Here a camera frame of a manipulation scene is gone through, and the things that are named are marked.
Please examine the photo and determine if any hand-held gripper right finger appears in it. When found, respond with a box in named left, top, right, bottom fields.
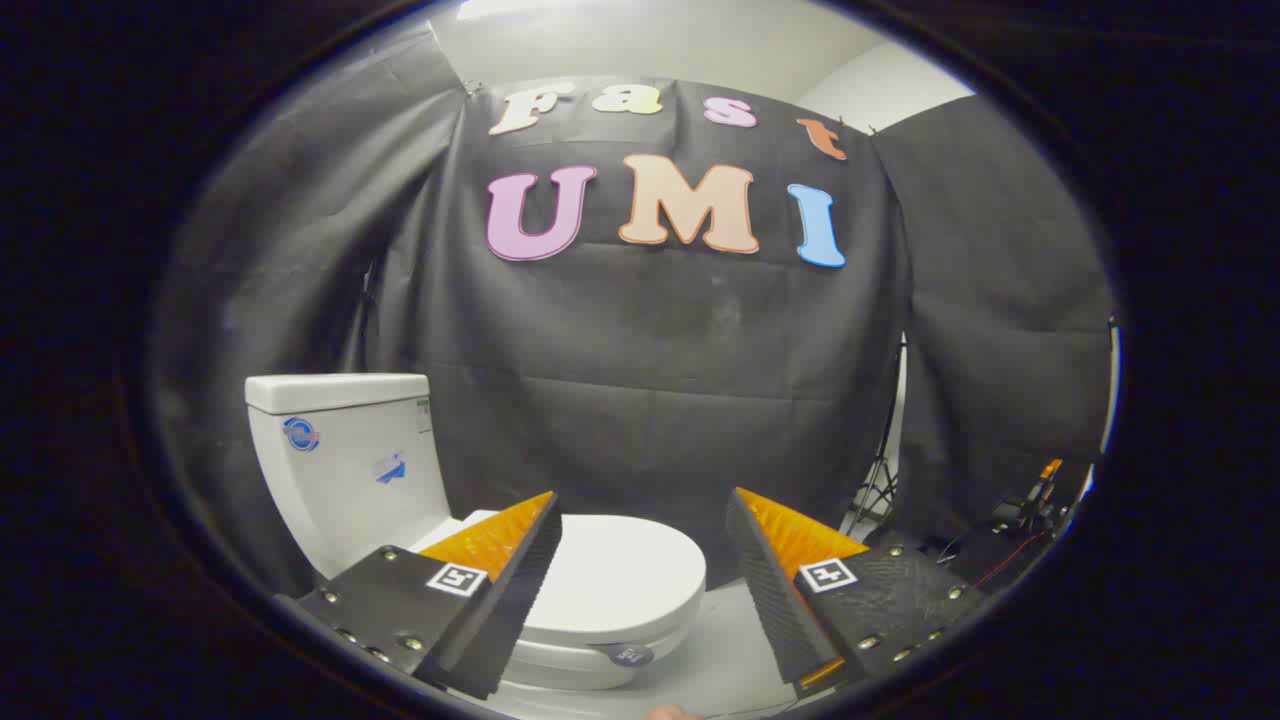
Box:
left=725, top=487, right=991, bottom=699

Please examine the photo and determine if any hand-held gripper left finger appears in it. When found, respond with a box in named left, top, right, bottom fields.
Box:
left=275, top=490, right=563, bottom=701

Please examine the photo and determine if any white toilet lid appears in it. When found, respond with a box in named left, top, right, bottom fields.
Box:
left=462, top=510, right=708, bottom=646

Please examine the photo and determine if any white toilet seat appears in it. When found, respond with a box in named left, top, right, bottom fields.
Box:
left=512, top=625, right=693, bottom=669

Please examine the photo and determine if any white toilet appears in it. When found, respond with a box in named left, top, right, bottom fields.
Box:
left=245, top=373, right=708, bottom=691

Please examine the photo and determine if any white toilet tank cover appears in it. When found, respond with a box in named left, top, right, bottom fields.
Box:
left=245, top=373, right=431, bottom=416

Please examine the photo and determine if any black backdrop cloth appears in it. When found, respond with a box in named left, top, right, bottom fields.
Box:
left=155, top=25, right=1116, bottom=601

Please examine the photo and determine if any black and orange device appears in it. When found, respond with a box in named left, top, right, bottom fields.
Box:
left=990, top=458, right=1067, bottom=533

